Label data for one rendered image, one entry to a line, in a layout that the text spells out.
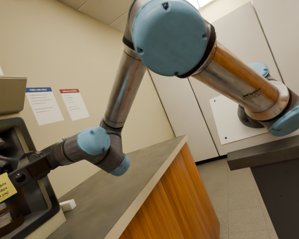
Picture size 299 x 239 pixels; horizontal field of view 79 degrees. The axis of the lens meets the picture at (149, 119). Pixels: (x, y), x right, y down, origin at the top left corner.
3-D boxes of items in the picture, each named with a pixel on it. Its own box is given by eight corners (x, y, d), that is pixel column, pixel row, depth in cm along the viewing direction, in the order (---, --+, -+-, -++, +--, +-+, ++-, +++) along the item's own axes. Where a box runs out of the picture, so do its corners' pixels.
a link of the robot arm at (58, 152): (70, 167, 49) (55, 141, 48) (59, 170, 51) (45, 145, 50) (88, 154, 56) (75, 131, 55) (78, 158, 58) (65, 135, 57)
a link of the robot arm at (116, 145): (129, 144, 64) (108, 127, 57) (133, 171, 56) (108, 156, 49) (112, 154, 66) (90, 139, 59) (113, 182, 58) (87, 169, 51)
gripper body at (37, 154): (57, 165, 64) (81, 156, 59) (35, 179, 56) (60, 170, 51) (47, 145, 63) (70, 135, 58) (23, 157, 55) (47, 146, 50)
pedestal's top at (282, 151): (305, 124, 81) (302, 116, 81) (344, 148, 52) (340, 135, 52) (231, 144, 96) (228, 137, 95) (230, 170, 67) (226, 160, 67)
